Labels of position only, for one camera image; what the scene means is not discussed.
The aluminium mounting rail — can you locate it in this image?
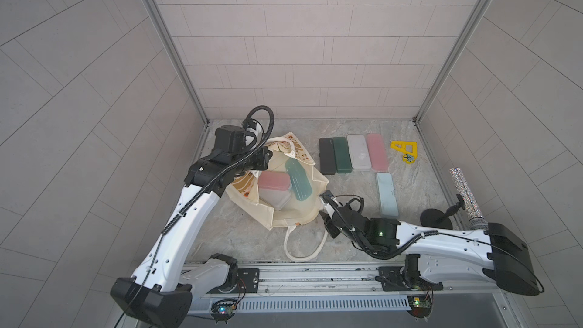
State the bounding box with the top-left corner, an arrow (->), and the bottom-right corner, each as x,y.
204,258 -> 499,302

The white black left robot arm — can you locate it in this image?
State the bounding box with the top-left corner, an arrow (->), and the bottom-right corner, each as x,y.
110,119 -> 273,327

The left circuit board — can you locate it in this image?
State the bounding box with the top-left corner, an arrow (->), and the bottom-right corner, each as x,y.
210,299 -> 238,323

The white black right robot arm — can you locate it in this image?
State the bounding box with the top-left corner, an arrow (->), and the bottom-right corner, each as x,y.
320,191 -> 545,296

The glittery silver microphone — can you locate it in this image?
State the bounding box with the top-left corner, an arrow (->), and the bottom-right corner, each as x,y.
449,168 -> 488,230

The salmon red pencil case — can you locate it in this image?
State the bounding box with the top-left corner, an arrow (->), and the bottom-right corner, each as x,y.
257,171 -> 292,191

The right circuit board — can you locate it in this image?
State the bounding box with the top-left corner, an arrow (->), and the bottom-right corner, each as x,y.
407,296 -> 433,319

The dark green pencil case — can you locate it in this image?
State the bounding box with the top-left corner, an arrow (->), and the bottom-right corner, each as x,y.
332,137 -> 352,174

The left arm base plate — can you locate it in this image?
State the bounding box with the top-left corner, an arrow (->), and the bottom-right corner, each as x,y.
209,268 -> 260,294

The floral canvas tote bag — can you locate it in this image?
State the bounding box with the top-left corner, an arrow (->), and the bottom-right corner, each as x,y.
225,131 -> 329,263

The translucent white pencil case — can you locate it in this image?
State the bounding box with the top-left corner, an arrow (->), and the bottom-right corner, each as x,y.
259,188 -> 292,211

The black pencil case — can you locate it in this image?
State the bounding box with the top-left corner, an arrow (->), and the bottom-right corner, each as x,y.
319,138 -> 336,175

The circuit board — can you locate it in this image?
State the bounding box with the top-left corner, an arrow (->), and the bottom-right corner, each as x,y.
407,296 -> 433,319
210,299 -> 238,323

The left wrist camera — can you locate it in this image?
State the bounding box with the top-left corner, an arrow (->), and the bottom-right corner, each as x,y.
242,118 -> 264,139

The black microphone stand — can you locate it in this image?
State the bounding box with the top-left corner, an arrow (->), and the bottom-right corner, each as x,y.
420,194 -> 465,230

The light teal pencil case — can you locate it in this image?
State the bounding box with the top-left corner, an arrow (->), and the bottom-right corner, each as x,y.
285,158 -> 313,201

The white grey pencil case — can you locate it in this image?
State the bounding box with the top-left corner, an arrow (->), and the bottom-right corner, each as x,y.
346,135 -> 371,172

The pink pencil case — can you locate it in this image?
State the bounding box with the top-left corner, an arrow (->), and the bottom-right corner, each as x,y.
366,134 -> 389,173

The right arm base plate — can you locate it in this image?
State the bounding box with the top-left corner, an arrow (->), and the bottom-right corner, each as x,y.
375,267 -> 443,292

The pale blue pencil case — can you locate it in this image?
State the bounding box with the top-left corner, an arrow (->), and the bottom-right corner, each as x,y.
376,173 -> 399,219

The yellow triangular wooden toy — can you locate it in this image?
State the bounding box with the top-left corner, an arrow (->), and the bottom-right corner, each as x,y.
390,141 -> 418,164

